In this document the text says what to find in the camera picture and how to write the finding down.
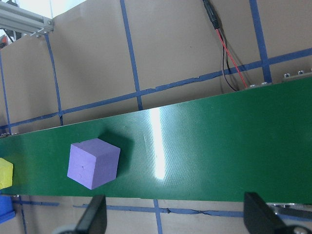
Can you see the yellow foam cube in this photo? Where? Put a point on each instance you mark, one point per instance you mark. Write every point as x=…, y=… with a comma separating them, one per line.
x=5, y=174

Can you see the green conveyor belt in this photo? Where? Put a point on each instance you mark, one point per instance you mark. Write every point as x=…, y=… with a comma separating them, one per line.
x=219, y=146

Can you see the white side table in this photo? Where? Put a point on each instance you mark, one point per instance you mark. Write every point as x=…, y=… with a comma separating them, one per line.
x=39, y=6

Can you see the aluminium profile post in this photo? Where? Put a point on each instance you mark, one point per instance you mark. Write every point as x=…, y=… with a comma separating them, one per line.
x=24, y=20

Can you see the purple foam cube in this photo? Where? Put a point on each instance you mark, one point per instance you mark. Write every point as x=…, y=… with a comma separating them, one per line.
x=92, y=163

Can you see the blue plastic storage bin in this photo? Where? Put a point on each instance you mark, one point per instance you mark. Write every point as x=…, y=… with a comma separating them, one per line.
x=6, y=209

